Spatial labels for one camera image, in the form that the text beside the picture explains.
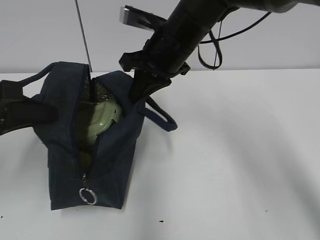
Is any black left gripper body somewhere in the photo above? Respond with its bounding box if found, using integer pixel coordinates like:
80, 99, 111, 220
0, 80, 25, 135

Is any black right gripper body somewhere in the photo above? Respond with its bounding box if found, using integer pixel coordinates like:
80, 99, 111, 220
118, 39, 190, 79

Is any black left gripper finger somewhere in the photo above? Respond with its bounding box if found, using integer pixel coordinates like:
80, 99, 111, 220
8, 99, 58, 128

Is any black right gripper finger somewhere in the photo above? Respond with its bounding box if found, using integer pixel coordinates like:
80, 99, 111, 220
128, 69, 172, 103

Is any green lid food container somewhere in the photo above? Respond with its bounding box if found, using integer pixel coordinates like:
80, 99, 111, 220
85, 99, 122, 146

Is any dark blue zip bag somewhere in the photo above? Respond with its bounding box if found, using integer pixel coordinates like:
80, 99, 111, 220
21, 61, 178, 210

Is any yellow lemon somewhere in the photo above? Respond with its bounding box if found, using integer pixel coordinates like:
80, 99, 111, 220
79, 150, 94, 172

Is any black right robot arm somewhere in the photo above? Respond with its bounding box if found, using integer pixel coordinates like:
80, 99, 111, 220
119, 0, 300, 102

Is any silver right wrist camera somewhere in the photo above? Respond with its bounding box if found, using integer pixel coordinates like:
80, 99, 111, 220
119, 5, 167, 31

